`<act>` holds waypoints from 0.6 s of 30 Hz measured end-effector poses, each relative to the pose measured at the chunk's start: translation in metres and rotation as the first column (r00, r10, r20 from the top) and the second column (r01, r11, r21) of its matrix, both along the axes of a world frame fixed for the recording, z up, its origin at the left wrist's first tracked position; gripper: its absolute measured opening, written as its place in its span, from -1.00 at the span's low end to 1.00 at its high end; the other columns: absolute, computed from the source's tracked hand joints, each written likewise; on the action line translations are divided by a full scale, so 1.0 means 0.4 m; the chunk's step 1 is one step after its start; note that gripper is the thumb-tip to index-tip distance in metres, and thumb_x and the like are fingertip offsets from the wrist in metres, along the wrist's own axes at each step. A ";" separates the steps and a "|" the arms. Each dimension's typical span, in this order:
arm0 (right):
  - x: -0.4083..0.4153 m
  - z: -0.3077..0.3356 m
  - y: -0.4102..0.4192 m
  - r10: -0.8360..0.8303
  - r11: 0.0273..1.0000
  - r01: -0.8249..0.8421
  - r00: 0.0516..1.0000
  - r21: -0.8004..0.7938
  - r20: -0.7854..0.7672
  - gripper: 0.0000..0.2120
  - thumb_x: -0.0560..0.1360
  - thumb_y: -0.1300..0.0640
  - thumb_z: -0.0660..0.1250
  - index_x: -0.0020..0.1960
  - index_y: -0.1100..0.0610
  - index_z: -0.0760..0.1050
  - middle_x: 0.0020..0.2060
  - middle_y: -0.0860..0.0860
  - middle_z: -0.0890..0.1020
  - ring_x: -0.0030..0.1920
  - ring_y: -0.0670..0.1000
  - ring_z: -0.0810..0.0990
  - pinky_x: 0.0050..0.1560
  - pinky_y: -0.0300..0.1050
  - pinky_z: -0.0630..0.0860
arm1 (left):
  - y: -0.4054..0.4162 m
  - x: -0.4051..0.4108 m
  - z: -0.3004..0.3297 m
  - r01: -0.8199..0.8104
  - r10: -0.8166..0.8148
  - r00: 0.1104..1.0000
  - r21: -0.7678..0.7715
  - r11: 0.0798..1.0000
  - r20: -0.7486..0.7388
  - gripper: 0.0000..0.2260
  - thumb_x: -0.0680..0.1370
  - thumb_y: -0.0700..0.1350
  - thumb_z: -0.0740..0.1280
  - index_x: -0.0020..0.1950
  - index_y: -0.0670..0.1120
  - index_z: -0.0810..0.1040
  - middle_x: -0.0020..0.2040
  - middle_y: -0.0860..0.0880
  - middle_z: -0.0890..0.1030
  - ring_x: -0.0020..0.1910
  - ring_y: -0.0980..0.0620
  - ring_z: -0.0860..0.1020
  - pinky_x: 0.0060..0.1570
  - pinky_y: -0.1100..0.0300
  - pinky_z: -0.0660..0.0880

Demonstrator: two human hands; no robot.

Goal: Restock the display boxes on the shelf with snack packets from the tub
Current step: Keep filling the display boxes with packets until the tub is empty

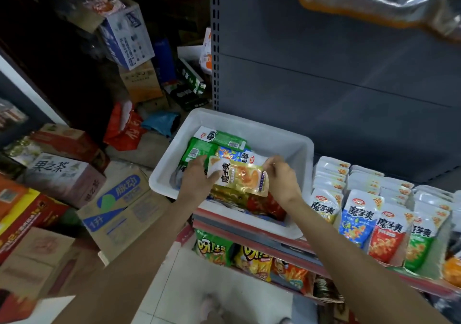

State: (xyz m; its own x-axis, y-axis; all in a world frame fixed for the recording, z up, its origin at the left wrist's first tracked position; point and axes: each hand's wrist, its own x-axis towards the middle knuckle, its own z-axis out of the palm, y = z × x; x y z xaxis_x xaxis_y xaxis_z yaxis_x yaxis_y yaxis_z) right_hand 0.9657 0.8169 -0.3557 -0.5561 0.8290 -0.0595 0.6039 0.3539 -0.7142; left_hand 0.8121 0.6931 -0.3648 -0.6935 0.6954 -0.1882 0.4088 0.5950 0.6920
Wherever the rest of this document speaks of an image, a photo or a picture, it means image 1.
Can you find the person's left hand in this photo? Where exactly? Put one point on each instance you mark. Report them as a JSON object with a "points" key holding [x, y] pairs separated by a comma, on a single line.
{"points": [[196, 183]]}

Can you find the person's right hand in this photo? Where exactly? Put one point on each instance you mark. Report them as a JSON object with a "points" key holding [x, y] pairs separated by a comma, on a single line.
{"points": [[282, 185]]}

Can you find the pile of snack packets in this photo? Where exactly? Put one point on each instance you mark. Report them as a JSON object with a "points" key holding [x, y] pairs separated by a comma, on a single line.
{"points": [[216, 140]]}

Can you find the gold display box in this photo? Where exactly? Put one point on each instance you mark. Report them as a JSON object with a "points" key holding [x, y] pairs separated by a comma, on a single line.
{"points": [[331, 163]]}

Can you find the white plastic bin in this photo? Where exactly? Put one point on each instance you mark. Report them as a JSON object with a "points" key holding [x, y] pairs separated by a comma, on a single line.
{"points": [[245, 126]]}

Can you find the blue display box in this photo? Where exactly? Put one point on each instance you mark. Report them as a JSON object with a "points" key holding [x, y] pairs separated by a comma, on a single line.
{"points": [[364, 172]]}

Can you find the red display box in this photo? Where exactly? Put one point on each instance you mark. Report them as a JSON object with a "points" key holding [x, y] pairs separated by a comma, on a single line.
{"points": [[396, 187]]}

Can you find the green display box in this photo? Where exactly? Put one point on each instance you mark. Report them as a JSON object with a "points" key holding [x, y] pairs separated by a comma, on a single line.
{"points": [[432, 194]]}

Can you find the orange snack packet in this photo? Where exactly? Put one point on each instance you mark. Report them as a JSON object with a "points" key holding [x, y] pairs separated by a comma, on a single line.
{"points": [[452, 271]]}

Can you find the person's left forearm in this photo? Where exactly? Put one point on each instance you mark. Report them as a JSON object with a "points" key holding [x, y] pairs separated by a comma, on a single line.
{"points": [[122, 266]]}

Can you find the person's right forearm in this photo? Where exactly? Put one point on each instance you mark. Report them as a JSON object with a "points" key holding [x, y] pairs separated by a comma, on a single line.
{"points": [[367, 270]]}

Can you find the blue print cardboard carton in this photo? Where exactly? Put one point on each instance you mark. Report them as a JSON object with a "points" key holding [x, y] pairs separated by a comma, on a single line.
{"points": [[119, 208]]}

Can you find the plain brown cardboard carton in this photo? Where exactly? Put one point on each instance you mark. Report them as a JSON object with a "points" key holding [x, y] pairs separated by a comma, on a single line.
{"points": [[142, 82]]}

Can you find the person's left shoe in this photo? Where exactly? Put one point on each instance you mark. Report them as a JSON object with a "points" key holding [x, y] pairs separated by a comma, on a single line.
{"points": [[212, 309]]}

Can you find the person's shoe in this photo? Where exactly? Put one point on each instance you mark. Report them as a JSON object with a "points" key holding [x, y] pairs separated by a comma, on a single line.
{"points": [[284, 321], [212, 309]]}

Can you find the person's right shoe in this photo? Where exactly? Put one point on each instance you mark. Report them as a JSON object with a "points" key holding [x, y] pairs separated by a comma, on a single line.
{"points": [[284, 321]]}

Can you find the white blue carton box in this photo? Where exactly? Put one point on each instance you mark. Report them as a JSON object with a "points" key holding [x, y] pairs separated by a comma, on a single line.
{"points": [[126, 36]]}

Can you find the orange trimmed toy snack bag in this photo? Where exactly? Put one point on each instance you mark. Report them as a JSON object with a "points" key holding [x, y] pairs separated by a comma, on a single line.
{"points": [[389, 0]]}

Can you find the blue plastic bag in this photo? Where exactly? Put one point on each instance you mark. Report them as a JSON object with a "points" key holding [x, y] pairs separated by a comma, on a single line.
{"points": [[160, 123]]}

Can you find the row of orange chip bags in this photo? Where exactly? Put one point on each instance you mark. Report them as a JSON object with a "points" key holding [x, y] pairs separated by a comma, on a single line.
{"points": [[248, 259]]}

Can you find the red plastic bag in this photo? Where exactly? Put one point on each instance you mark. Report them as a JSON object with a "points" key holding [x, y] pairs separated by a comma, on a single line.
{"points": [[124, 127]]}

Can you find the pale printed carton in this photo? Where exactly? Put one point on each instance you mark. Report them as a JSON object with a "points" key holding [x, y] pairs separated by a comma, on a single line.
{"points": [[65, 178]]}

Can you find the red yellow carton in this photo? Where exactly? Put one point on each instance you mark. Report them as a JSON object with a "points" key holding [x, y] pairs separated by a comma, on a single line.
{"points": [[25, 216]]}

